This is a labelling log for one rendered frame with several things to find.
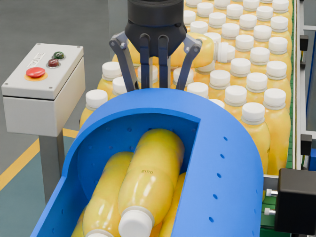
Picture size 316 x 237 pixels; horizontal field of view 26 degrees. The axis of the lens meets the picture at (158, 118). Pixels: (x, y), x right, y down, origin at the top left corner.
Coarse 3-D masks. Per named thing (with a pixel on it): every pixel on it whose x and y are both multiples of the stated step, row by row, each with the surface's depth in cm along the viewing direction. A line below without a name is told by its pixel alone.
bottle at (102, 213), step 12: (120, 156) 98; (132, 156) 98; (108, 168) 96; (120, 168) 95; (108, 180) 93; (120, 180) 93; (96, 192) 92; (108, 192) 90; (96, 204) 88; (108, 204) 88; (84, 216) 89; (96, 216) 87; (108, 216) 87; (84, 228) 88; (96, 228) 86; (108, 228) 86
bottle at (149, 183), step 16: (160, 128) 96; (144, 144) 92; (160, 144) 92; (176, 144) 94; (144, 160) 88; (160, 160) 89; (176, 160) 92; (128, 176) 87; (144, 176) 85; (160, 176) 86; (176, 176) 90; (128, 192) 84; (144, 192) 83; (160, 192) 84; (128, 208) 82; (144, 208) 82; (160, 208) 84
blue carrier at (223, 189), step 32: (128, 96) 94; (160, 96) 92; (192, 96) 93; (96, 128) 99; (128, 128) 99; (192, 128) 96; (224, 128) 90; (64, 160) 96; (96, 160) 102; (192, 160) 80; (224, 160) 84; (256, 160) 94; (64, 192) 97; (192, 192) 76; (224, 192) 79; (256, 192) 89; (64, 224) 97; (192, 224) 71; (224, 224) 75; (256, 224) 85
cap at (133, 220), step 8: (128, 216) 81; (136, 216) 81; (144, 216) 81; (120, 224) 81; (128, 224) 81; (136, 224) 81; (144, 224) 80; (120, 232) 82; (128, 232) 81; (136, 232) 81; (144, 232) 81
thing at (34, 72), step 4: (32, 68) 128; (36, 68) 128; (40, 68) 128; (28, 72) 126; (32, 72) 126; (36, 72) 126; (40, 72) 126; (44, 72) 127; (32, 76) 126; (36, 76) 126; (40, 76) 127
